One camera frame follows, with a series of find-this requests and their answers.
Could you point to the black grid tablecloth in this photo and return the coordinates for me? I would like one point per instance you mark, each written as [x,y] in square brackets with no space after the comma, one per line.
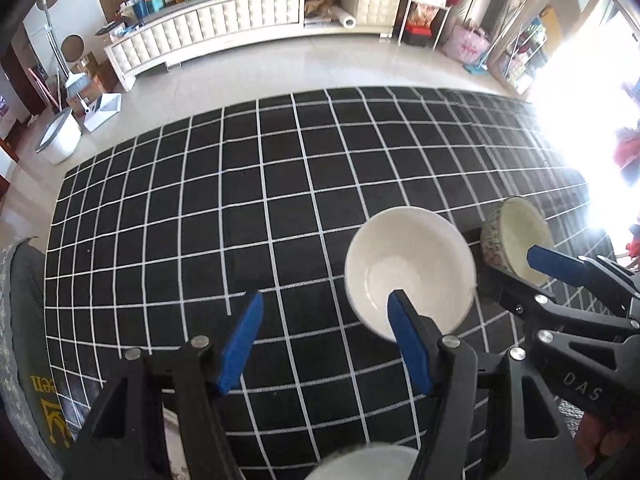
[250,185]

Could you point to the white mop with grey head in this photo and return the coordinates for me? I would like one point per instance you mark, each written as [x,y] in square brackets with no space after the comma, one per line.
[77,82]

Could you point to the red hanging cloth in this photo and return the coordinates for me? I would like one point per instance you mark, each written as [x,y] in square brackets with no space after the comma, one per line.
[627,155]

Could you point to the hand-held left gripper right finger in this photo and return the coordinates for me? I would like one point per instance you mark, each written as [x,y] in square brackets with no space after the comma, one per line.
[410,345]

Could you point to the white mop bucket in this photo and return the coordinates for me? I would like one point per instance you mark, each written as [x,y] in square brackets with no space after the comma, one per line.
[62,140]

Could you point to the dark cloth with yellow print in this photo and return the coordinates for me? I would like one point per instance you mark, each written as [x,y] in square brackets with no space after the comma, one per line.
[45,425]

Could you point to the white paper roll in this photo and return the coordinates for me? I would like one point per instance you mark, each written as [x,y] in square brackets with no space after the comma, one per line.
[346,21]

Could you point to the pink bag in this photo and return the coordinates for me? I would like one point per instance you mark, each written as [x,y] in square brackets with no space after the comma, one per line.
[467,42]

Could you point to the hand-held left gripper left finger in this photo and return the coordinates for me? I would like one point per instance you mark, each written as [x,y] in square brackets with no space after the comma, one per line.
[242,340]

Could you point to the plain white bowl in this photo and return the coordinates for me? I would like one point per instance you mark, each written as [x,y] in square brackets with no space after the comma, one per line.
[400,255]

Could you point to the white tufted TV cabinet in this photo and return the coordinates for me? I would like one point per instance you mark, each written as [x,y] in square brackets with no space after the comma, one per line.
[225,15]

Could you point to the blue storage box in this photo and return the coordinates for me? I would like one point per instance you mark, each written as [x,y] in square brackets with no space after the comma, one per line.
[147,7]

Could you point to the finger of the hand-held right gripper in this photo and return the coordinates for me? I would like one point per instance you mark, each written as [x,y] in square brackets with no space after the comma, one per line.
[515,295]
[555,262]

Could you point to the person's right hand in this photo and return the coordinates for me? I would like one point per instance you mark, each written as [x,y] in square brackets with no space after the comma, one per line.
[600,440]

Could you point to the wooden framed standing mirror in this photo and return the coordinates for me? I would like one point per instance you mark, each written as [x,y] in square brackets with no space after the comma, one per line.
[520,55]

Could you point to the cardboard box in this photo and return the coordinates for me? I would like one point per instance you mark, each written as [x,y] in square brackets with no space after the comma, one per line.
[100,77]

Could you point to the white dustpan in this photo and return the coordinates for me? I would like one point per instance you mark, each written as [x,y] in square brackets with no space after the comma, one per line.
[100,115]

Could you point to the white plate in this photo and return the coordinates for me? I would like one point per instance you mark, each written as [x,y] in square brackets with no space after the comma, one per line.
[360,467]

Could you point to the blue speckled bowl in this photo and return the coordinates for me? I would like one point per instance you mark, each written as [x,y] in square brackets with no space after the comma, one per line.
[517,225]

